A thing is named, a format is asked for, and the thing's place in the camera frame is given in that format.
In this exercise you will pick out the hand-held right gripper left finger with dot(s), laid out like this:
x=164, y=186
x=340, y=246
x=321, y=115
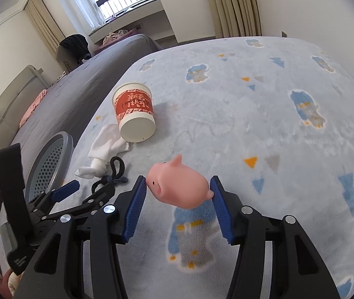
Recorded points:
x=135, y=211

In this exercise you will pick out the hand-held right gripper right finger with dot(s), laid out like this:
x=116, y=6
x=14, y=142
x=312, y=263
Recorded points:
x=223, y=215

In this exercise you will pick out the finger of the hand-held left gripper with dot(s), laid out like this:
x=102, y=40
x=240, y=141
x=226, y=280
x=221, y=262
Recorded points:
x=65, y=190
x=93, y=204

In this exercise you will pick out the grey perforated bin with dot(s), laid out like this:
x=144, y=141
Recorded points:
x=49, y=165

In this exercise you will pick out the pink pig toy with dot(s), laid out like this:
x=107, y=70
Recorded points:
x=180, y=187

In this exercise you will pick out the white cloth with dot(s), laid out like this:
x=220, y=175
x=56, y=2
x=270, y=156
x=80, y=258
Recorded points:
x=108, y=140

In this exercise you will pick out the pink cloth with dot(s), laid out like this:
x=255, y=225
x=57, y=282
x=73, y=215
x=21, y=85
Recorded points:
x=32, y=109

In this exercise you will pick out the grey headboard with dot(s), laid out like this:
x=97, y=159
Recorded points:
x=9, y=99

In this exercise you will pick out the light blue printed blanket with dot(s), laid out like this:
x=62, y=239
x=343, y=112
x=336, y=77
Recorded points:
x=258, y=115

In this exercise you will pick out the red and white paper cup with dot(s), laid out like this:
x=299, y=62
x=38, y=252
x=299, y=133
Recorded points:
x=133, y=106

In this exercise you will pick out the grey bed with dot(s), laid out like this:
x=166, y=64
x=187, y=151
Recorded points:
x=86, y=84

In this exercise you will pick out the beige chair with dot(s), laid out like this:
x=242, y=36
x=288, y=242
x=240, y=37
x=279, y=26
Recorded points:
x=63, y=59

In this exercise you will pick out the black garment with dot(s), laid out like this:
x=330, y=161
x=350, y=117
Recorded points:
x=74, y=45

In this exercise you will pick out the narrow beige curtain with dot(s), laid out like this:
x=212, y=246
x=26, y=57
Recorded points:
x=46, y=34

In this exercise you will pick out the pink bag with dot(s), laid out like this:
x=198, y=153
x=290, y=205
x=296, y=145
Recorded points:
x=118, y=35

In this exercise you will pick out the white window bench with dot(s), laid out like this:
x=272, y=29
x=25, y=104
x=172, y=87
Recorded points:
x=152, y=21

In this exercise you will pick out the white sheer curtain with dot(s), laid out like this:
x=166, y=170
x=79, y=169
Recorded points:
x=80, y=0

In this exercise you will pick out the wide beige curtain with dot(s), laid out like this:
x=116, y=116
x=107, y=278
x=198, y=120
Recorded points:
x=233, y=6

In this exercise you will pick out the wall socket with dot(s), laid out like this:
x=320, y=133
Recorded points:
x=284, y=34

